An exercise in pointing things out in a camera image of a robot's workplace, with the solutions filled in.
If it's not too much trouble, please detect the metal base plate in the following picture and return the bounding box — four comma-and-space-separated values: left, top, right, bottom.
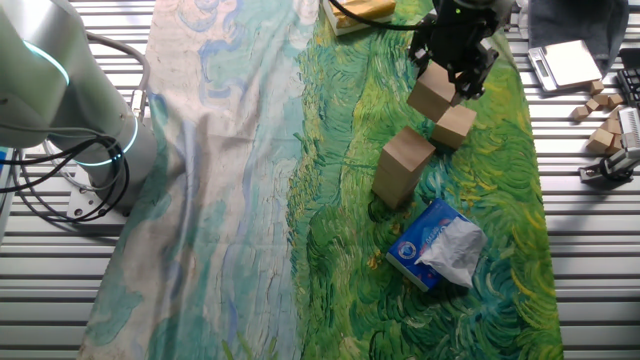
67, 164, 131, 226

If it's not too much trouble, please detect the gold tissue pack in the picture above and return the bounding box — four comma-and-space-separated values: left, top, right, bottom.
322, 0, 397, 37

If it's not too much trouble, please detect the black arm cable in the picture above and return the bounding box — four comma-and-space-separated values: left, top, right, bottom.
0, 0, 439, 225

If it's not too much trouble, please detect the silver digital scale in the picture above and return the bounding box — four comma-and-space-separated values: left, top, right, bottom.
527, 39, 604, 94

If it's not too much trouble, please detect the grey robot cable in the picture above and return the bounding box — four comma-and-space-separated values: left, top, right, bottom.
85, 30, 151, 124

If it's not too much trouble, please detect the blue tissue pack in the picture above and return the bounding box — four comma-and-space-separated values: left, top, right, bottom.
384, 197, 489, 293

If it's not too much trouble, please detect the wooden cube block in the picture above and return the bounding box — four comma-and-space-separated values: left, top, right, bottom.
430, 103, 478, 150
378, 125, 437, 175
371, 180, 412, 210
373, 163, 422, 197
407, 60, 460, 123

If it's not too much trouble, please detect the green blue painting print cloth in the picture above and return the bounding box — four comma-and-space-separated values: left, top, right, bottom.
77, 0, 565, 360

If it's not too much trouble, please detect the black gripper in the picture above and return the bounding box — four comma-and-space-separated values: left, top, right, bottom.
407, 0, 502, 102

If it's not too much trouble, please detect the black keyboard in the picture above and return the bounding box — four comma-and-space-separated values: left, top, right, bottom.
615, 67, 640, 109

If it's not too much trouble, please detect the dark grey cloth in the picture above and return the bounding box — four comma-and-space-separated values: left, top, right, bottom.
527, 0, 630, 76

